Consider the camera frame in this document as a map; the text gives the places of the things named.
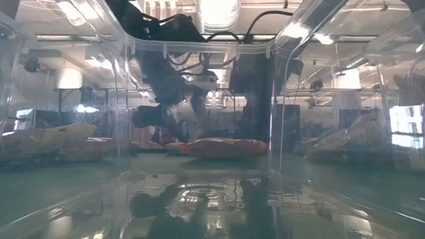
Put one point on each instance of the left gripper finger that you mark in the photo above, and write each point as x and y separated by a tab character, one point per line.
200	101
149	117

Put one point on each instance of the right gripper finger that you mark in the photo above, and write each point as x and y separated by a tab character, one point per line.
255	116

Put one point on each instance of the yellow Saucy Noods packet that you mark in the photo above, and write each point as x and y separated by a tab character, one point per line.
332	142

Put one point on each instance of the yellow Maruchan ramen packet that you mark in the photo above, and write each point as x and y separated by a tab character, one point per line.
50	132

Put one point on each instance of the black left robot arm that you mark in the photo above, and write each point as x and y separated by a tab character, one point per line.
156	23

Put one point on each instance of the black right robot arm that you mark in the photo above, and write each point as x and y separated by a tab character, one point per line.
318	25

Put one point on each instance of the dark cabinet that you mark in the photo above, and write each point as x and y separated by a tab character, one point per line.
292	126

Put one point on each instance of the black cabinet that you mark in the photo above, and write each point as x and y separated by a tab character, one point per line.
348	117

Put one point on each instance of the linear ceiling light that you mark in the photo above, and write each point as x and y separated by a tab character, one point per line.
66	38

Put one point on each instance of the grey monitor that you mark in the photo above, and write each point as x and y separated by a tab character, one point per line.
24	119

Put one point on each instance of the black ceiling spotlight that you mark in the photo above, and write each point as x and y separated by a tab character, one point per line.
31	64

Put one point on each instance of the bright window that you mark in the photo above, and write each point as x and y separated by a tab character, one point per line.
406	126

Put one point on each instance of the silver ceiling duct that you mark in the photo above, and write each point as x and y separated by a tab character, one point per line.
217	15

